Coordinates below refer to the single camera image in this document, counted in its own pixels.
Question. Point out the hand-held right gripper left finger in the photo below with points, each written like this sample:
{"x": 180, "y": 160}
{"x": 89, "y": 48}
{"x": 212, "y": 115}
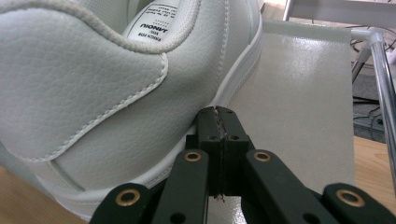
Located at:
{"x": 208, "y": 130}

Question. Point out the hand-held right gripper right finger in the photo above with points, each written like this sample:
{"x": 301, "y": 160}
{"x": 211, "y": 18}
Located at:
{"x": 232, "y": 133}

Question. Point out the metal shoe rack grey shelves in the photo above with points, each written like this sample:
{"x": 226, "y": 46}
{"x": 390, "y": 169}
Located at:
{"x": 295, "y": 93}

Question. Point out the white sneaker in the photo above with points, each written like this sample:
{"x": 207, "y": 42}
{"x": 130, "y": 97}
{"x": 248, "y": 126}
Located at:
{"x": 93, "y": 93}

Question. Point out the white desk frame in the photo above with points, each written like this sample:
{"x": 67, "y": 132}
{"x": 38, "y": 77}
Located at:
{"x": 327, "y": 14}

